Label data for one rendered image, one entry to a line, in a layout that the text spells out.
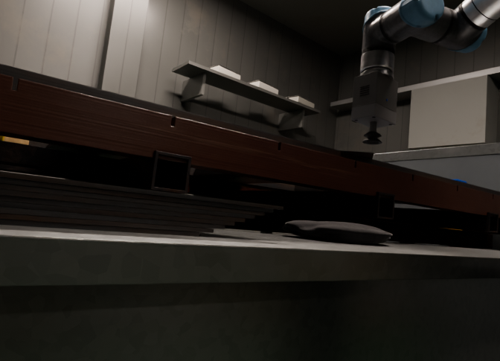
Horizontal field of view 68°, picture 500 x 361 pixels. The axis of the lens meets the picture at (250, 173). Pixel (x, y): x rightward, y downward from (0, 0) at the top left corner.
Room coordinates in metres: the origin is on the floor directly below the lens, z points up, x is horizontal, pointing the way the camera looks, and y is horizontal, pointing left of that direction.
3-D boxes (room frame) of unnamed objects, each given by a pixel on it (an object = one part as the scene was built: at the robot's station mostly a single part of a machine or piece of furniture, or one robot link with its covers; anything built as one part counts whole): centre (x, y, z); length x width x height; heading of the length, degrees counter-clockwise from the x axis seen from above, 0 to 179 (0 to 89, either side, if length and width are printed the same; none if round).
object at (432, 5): (0.75, -0.32, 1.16); 0.11 x 0.11 x 0.08; 19
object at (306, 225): (0.58, -0.15, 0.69); 0.20 x 0.10 x 0.03; 119
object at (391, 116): (0.85, -0.27, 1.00); 0.10 x 0.09 x 0.16; 38
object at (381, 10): (0.84, -0.27, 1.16); 0.09 x 0.08 x 0.11; 19
